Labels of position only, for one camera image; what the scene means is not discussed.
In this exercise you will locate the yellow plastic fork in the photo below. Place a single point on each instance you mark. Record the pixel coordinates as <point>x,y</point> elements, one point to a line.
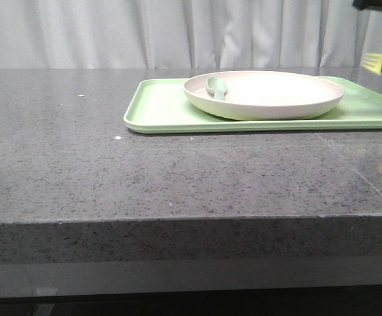
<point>372,62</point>

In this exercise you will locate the beige round plate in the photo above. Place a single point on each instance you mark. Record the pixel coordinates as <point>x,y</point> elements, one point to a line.
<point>265,95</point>

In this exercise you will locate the sage green spoon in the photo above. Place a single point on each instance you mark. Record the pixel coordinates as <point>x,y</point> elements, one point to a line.
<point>216,87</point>

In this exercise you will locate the light green tray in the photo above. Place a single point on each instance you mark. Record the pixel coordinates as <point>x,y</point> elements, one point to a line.
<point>159,106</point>

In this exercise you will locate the white curtain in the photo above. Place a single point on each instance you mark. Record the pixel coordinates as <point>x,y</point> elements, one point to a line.
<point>185,34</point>

